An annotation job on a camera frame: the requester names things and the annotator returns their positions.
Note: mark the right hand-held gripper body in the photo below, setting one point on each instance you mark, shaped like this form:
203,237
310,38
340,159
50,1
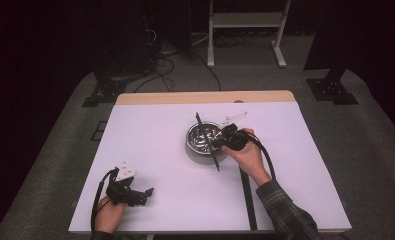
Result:
235,140

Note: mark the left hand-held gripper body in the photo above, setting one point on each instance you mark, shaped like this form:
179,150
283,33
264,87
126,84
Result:
121,193

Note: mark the black chopstick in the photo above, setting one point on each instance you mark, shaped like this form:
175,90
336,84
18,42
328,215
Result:
202,128

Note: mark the stainless steel bowl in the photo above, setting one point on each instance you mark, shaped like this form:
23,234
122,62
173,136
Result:
196,140

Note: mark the person's right hand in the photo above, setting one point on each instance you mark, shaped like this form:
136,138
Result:
250,160

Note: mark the person's left hand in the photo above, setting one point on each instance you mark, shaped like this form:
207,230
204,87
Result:
109,216

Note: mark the wooden table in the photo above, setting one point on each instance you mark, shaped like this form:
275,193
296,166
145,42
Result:
185,97

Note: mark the black ruler strip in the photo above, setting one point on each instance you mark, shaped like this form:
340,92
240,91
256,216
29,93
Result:
249,200

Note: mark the black stand base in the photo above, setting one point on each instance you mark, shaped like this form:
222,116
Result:
331,90
106,91

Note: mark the white metal stand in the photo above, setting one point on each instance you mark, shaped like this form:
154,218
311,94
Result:
248,19

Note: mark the dark cabinet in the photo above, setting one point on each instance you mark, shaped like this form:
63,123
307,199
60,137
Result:
125,40

